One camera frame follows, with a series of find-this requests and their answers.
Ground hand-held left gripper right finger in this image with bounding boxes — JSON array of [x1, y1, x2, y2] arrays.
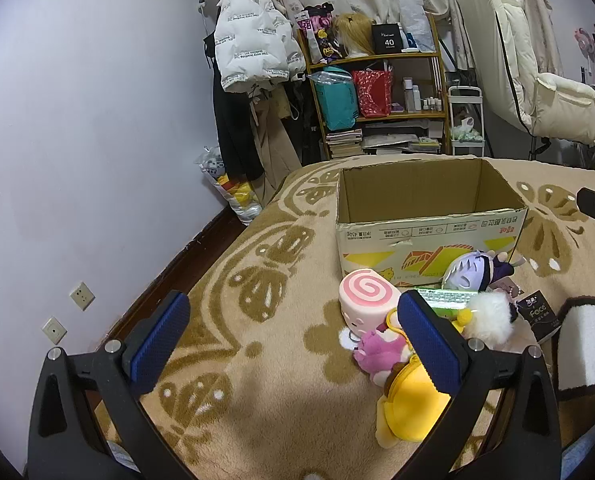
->
[[396, 289, 563, 480]]

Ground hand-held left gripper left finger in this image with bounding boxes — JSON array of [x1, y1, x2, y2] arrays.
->
[[25, 290, 198, 480]]

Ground pink bear plush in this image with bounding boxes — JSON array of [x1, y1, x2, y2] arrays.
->
[[353, 329, 413, 386]]

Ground yellow bear plush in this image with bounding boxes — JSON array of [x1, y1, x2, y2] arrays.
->
[[375, 350, 453, 450]]

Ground pink swirl roll plush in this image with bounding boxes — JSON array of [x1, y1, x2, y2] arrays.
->
[[339, 268, 402, 333]]

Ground cardboard box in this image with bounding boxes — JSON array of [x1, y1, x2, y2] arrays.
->
[[335, 156, 529, 291]]

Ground green tissue packet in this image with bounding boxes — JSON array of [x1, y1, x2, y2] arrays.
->
[[415, 287, 474, 321]]

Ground white fluffy plush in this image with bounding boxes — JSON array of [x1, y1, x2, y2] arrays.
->
[[452, 291, 518, 343]]

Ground purple-haired plush doll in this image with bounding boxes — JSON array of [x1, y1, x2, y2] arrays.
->
[[442, 251, 525, 293]]

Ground black tissue packet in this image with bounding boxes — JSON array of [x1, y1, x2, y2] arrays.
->
[[517, 290, 561, 343]]

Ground beige patterned blanket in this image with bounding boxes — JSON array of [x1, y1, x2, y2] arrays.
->
[[95, 155, 595, 480]]

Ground white trolley cart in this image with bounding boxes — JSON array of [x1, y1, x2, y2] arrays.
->
[[447, 86, 487, 157]]

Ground brown and white plush slipper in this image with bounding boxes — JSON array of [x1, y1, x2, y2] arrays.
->
[[550, 296, 595, 402]]

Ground pink desk fan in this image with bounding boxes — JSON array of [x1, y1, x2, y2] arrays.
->
[[573, 27, 595, 83]]

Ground cream padded recliner chair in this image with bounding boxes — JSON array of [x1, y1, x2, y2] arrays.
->
[[456, 0, 595, 151]]

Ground plastic bag of snacks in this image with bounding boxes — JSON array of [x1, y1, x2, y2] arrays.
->
[[194, 146, 264, 226]]

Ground wooden shelf rack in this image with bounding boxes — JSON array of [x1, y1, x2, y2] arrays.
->
[[296, 9, 453, 161]]

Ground row of cosmetic bottles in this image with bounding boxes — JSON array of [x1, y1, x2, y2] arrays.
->
[[402, 77, 445, 113]]

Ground pile of papers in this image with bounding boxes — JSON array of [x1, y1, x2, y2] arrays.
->
[[362, 120, 443, 156]]

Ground stack of books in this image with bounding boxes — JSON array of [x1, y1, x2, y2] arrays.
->
[[326, 129, 364, 161]]

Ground black hanging garment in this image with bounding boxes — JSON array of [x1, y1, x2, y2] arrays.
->
[[212, 80, 267, 181]]

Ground beige hanging trousers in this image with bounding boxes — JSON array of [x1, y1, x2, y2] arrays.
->
[[250, 87, 303, 203]]

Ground red gift bag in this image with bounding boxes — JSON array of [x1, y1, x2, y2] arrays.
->
[[351, 69, 394, 118]]

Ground white plastic bag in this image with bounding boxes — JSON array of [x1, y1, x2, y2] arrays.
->
[[398, 0, 437, 53]]

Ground teal bag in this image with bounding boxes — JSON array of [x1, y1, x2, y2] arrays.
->
[[313, 66, 357, 131]]

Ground black box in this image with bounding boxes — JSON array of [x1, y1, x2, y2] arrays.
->
[[371, 22, 409, 53]]

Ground blonde wig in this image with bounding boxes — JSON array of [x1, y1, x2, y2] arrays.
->
[[332, 12, 378, 58]]

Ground white puffer jacket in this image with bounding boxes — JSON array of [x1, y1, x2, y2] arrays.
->
[[212, 0, 308, 93]]

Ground colourful printed packet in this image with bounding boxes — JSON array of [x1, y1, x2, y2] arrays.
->
[[297, 5, 335, 66]]

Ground white wall socket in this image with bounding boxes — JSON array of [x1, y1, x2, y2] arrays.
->
[[41, 316, 68, 346], [69, 281, 96, 312]]

